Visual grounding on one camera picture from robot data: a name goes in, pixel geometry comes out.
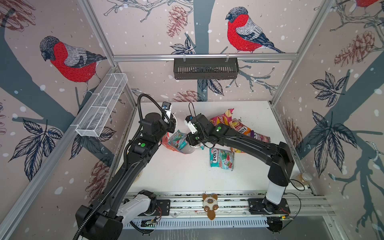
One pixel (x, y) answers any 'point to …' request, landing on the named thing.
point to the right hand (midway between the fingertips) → (184, 141)
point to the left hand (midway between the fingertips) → (171, 113)
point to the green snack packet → (221, 158)
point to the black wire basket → (206, 69)
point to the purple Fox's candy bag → (260, 137)
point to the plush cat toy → (210, 204)
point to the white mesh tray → (94, 121)
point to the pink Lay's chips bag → (226, 118)
